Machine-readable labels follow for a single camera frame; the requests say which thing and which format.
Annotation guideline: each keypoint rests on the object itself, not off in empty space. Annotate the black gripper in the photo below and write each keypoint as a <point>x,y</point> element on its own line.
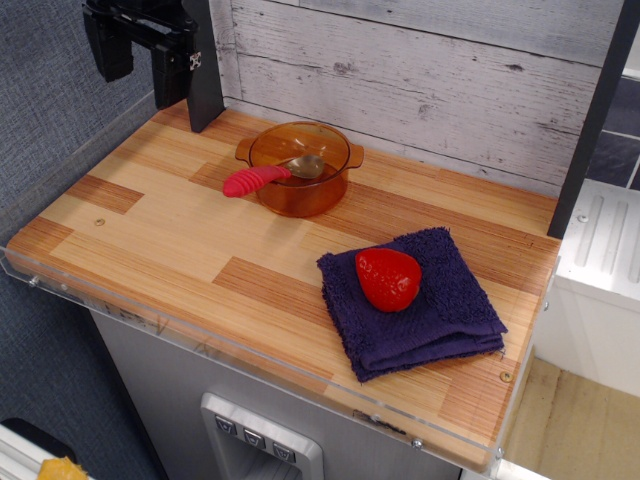
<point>162,27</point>

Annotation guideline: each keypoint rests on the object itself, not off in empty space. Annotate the red toy strawberry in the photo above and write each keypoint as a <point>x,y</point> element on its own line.
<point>389,279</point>

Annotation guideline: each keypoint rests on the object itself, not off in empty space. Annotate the purple folded cloth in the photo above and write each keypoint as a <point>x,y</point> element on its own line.
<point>451,316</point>

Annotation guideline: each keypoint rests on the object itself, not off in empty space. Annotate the amber glass pot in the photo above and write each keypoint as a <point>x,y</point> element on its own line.
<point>296,197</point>

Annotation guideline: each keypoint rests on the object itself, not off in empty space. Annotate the grey toy fridge cabinet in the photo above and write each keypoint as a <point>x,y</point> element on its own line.
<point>166,380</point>

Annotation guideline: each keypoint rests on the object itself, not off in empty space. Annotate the silver dispenser button panel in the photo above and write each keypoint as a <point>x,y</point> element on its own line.
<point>249,446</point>

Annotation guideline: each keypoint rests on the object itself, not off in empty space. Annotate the yellow object at corner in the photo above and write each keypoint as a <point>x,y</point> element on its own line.
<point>61,469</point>

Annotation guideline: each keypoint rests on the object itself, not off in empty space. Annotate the white toy sink counter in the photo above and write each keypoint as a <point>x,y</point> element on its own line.
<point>589,324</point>

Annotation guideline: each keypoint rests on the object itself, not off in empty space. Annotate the dark left shelf post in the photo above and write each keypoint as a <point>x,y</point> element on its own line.
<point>205,101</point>

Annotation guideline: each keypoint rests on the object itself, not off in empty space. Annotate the dark shelf post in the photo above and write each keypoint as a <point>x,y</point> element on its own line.
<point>205,101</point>
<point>611,73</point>

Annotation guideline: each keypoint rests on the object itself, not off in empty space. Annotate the spoon with red handle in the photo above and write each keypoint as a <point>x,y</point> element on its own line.
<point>253,179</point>

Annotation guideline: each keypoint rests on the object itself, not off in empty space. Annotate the dark right shelf post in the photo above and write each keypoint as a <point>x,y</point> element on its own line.
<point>611,73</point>

